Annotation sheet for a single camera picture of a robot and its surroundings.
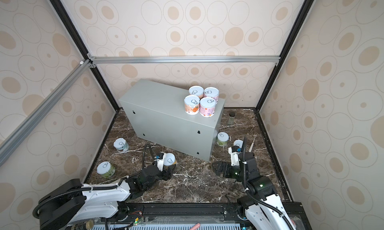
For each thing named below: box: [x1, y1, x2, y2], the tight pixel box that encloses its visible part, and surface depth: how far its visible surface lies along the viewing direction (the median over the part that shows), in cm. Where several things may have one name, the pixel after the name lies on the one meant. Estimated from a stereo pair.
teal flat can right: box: [233, 139, 243, 149], surface depth 96 cm
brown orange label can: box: [184, 95, 200, 116], surface depth 70 cm
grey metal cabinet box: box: [119, 79, 226, 161], surface depth 73 cm
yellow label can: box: [163, 153, 178, 166], surface depth 82 cm
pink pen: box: [189, 222, 201, 230], surface depth 71 cm
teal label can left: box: [113, 137, 130, 154], surface depth 96 cm
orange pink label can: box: [188, 85, 204, 99], surface depth 74 cm
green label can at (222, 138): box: [216, 131, 230, 147], surface depth 99 cm
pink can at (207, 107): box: [199, 96, 216, 118], surface depth 69 cm
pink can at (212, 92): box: [204, 87, 220, 102], surface depth 73 cm
